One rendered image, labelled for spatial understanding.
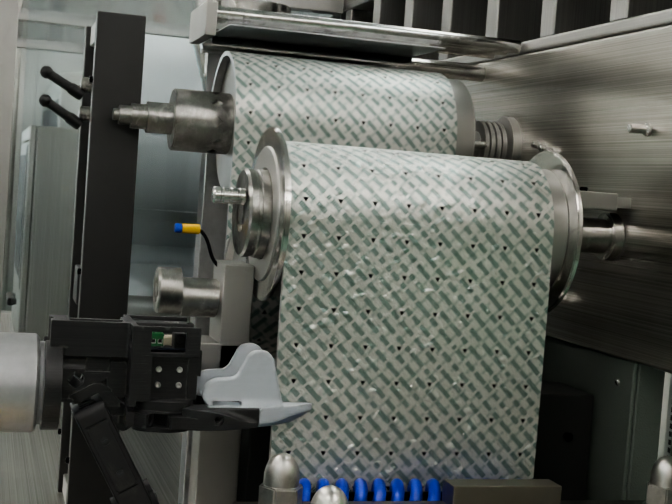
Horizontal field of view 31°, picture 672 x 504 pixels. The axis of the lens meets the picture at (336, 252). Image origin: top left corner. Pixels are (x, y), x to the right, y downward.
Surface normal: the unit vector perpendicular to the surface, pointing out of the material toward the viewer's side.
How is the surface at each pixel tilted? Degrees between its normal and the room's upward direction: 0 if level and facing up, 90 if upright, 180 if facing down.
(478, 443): 90
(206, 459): 90
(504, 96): 90
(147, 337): 90
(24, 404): 101
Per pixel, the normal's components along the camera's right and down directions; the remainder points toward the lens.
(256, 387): 0.31, 0.07
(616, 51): -0.96, -0.05
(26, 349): 0.25, -0.67
